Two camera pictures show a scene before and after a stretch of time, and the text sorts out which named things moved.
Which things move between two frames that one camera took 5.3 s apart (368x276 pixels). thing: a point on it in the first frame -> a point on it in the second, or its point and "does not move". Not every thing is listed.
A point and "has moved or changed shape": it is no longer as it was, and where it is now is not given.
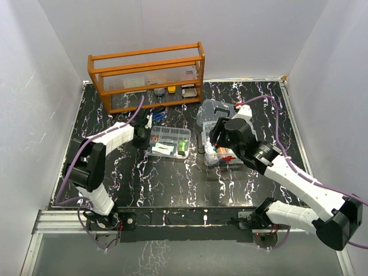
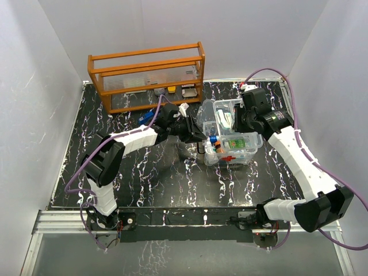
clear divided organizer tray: (169, 135) has moved or changed shape
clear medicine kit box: (214, 155) does not move
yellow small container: (171, 89) does not move
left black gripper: (145, 144) -> (192, 133)
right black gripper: (217, 134) -> (238, 127)
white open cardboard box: (189, 92) does not move
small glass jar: (159, 91) does not move
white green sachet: (163, 148) has moved or changed shape
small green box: (181, 147) has moved or changed shape
